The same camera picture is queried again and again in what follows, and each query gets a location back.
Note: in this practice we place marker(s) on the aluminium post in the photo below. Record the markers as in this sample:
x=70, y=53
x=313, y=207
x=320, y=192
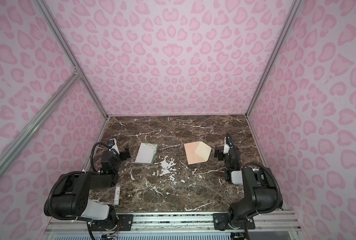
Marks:
x=288, y=23
x=65, y=46

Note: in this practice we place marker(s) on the right rear aluminium post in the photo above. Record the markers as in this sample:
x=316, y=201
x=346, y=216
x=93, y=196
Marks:
x=288, y=23

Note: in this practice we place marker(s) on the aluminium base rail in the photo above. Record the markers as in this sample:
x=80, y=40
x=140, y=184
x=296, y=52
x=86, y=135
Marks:
x=279, y=225

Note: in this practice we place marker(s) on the left rear aluminium post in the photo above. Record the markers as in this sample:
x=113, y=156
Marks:
x=65, y=46

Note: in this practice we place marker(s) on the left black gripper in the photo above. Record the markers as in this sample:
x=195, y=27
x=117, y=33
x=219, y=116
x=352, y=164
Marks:
x=123, y=154

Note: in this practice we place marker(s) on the pink envelope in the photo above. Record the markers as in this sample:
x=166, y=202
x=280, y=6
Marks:
x=197, y=152

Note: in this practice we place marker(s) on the green floral letter paper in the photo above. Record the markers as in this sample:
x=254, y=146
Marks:
x=147, y=153

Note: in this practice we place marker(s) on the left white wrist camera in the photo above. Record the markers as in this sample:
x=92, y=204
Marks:
x=112, y=143

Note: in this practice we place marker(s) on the aluminium frame diagonal bar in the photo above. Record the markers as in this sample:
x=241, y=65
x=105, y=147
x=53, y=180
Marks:
x=25, y=136

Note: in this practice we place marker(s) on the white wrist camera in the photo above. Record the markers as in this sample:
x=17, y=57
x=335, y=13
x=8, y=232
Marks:
x=226, y=146
x=112, y=143

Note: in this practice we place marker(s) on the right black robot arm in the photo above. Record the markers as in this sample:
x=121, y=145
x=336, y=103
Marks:
x=262, y=194

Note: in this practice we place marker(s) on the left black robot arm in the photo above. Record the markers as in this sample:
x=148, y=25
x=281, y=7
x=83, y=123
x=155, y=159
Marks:
x=69, y=200

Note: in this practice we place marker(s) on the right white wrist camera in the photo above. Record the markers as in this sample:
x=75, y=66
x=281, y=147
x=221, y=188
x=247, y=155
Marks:
x=226, y=146

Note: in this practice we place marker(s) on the white glue stick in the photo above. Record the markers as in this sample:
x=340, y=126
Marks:
x=117, y=195

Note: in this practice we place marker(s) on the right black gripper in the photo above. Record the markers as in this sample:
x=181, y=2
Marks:
x=223, y=154

